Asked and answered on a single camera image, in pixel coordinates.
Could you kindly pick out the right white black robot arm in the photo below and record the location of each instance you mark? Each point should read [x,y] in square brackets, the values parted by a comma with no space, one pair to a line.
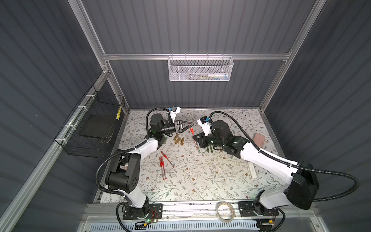
[301,182]

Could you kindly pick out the black wire basket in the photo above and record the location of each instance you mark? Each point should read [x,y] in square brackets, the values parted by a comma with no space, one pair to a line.
[92,129]

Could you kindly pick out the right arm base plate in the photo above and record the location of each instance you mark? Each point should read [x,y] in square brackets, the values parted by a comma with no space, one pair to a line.
[249,209]

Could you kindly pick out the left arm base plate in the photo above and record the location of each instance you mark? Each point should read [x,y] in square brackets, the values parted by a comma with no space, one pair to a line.
[149,211]

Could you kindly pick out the white wire mesh basket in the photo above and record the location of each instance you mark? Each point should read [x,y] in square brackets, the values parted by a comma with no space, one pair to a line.
[200,68]

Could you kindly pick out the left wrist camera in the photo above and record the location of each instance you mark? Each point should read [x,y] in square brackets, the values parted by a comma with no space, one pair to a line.
[174,110]

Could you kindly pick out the white eraser stick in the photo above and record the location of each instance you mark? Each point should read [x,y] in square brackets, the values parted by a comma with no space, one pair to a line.
[252,171]

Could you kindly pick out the clear tape roll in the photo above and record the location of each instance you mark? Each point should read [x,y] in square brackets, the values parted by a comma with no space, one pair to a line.
[225,212]

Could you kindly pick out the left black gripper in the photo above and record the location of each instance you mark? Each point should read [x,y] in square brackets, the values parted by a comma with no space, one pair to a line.
[177,126]

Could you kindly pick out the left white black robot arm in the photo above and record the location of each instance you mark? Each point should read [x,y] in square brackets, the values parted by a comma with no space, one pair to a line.
[119,173]

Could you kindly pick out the pink eraser block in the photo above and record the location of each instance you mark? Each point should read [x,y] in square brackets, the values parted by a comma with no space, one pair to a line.
[259,140]

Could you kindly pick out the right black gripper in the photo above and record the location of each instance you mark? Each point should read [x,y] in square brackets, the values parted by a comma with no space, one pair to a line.
[206,140]

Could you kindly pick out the floral patterned table mat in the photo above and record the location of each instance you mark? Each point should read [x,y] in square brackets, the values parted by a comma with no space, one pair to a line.
[197,177]

